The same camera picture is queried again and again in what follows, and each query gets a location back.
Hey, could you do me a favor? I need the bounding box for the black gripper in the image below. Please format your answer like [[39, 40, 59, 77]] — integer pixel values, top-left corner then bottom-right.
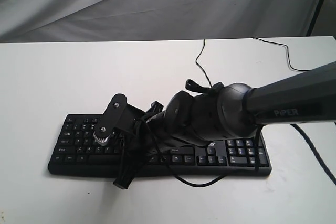
[[113, 102, 192, 189]]

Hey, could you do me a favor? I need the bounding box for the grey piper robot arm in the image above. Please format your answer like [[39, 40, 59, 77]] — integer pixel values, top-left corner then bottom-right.
[[112, 63, 335, 189]]

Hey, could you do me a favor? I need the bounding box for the black acer keyboard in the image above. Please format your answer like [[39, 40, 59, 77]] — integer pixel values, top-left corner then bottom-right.
[[48, 114, 271, 178]]

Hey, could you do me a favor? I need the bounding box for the grey backdrop cloth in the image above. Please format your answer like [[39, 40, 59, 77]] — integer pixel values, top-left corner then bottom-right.
[[1, 0, 318, 42]]

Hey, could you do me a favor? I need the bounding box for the black tripod stand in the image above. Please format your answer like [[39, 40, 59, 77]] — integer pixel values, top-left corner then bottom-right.
[[306, 0, 324, 37]]

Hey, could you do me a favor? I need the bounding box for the black keyboard cable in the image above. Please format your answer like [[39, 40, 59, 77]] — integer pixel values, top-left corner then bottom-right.
[[195, 37, 308, 88]]

